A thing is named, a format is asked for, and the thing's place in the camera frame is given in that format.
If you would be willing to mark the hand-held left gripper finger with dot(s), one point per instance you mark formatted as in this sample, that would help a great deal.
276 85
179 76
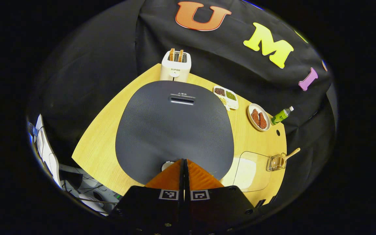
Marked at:
182 182
186 182

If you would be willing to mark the dark grey rice cooker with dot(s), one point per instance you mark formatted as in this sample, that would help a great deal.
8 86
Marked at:
175 130

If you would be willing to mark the clear container of white rice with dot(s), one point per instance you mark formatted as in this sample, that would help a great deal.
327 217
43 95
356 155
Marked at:
246 171

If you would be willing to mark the wooden spoon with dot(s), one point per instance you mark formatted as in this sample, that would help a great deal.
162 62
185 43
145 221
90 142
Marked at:
290 154

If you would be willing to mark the white round plate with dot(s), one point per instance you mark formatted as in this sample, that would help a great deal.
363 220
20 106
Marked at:
251 122

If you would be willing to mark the white divided bean dish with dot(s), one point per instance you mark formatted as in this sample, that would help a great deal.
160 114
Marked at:
230 102

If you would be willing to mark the brown meat piece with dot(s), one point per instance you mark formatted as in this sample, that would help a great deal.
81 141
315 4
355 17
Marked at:
262 120
255 117

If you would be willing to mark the white toaster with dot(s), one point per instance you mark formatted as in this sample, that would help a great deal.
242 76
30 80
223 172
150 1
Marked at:
175 72

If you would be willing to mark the green label drink bottle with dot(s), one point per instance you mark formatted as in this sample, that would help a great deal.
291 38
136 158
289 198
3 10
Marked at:
280 116

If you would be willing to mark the brown toast slice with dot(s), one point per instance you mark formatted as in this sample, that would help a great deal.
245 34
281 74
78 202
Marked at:
180 55
172 54

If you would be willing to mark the black backdrop cloth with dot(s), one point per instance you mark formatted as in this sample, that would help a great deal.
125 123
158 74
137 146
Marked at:
109 58

